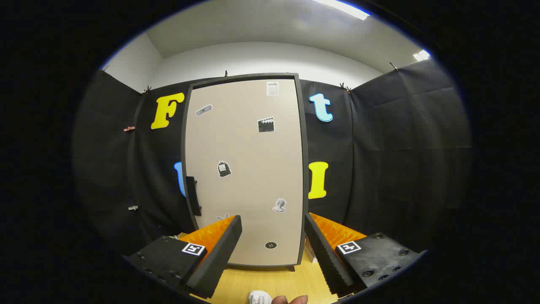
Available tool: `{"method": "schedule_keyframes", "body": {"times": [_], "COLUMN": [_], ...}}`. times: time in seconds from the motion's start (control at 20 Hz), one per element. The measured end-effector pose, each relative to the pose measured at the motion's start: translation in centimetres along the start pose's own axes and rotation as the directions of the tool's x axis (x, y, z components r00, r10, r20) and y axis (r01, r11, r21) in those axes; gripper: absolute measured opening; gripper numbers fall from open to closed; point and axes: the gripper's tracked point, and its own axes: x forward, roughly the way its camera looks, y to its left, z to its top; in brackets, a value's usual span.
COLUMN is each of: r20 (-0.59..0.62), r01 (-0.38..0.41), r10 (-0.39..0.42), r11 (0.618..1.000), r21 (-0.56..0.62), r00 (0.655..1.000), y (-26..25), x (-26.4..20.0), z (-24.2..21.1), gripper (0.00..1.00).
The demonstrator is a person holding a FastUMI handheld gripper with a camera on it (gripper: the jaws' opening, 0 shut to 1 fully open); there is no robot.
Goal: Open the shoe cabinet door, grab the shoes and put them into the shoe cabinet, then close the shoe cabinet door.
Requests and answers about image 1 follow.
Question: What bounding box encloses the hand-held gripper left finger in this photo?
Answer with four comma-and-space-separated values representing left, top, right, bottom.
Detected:
122, 214, 243, 299

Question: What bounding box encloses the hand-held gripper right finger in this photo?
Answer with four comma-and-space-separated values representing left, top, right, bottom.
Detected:
304, 212, 424, 296

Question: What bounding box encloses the white shoe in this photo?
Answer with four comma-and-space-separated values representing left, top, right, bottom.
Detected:
248, 290, 273, 304

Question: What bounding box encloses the black door handle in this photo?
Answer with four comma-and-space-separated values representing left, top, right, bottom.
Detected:
186, 176, 203, 217

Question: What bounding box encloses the beige shoe cabinet door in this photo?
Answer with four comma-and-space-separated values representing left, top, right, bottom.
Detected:
185, 78, 305, 266

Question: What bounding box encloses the dark grey shoe cabinet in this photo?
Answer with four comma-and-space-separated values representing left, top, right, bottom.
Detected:
181, 73, 311, 271

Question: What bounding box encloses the brown cover book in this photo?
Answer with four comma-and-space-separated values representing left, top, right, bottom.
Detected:
305, 239, 319, 264

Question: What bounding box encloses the black backdrop cloth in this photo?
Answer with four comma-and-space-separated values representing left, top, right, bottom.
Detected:
74, 59, 471, 271

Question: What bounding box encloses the long ceiling light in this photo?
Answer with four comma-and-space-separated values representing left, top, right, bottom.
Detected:
312, 0, 371, 21

